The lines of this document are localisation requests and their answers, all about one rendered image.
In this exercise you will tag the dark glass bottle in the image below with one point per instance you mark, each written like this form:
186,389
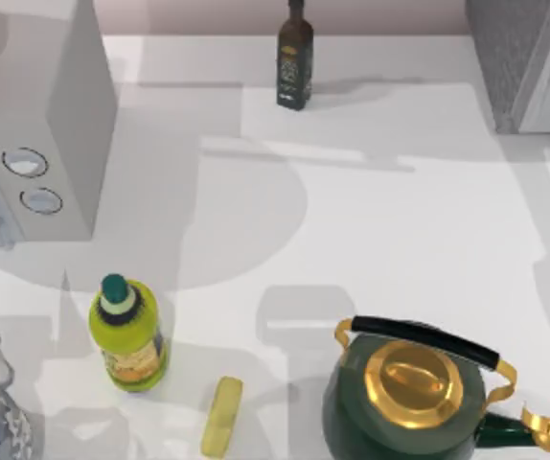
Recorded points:
295,62

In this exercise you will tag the green bottle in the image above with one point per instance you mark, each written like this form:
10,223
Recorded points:
129,340

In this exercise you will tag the yellow flat bar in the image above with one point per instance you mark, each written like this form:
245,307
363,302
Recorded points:
222,414

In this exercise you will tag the green and gold kettle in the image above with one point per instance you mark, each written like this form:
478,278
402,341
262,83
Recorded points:
399,397

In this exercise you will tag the microwave knob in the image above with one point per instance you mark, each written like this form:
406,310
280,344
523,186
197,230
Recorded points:
41,200
25,162

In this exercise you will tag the pale microwave oven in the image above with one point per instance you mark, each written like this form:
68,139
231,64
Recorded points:
54,96

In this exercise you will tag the grey cabinet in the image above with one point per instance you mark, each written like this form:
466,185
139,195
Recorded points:
514,62

